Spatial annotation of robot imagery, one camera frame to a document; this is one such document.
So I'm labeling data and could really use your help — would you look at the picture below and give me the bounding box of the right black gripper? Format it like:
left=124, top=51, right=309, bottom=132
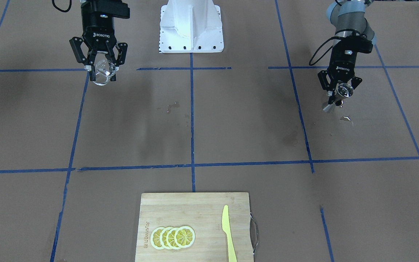
left=69, top=15, right=128, bottom=82

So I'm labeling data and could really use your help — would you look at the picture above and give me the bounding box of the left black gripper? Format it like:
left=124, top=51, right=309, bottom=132
left=318, top=47, right=363, bottom=98

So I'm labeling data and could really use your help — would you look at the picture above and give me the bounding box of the steel jigger measuring cup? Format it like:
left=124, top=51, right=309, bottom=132
left=323, top=83, right=354, bottom=113

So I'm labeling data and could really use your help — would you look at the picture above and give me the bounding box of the clear glass cup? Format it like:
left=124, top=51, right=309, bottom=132
left=93, top=59, right=119, bottom=86

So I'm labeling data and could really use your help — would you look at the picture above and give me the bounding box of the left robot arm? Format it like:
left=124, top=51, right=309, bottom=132
left=318, top=0, right=377, bottom=106

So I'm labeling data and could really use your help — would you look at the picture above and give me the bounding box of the yellow plastic knife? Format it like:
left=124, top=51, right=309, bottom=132
left=221, top=205, right=237, bottom=262

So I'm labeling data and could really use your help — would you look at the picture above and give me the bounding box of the wooden cutting board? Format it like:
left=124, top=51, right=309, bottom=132
left=135, top=192, right=254, bottom=262

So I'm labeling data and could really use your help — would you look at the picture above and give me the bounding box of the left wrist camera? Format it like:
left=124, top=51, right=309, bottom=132
left=333, top=35, right=374, bottom=55

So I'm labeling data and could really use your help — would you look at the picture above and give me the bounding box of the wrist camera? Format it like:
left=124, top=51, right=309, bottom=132
left=333, top=35, right=374, bottom=55
left=80, top=0, right=130, bottom=19

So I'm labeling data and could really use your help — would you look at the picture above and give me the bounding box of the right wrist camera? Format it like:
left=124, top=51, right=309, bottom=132
left=80, top=0, right=130, bottom=19

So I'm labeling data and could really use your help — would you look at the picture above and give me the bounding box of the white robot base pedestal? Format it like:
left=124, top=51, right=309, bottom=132
left=159, top=0, right=224, bottom=53

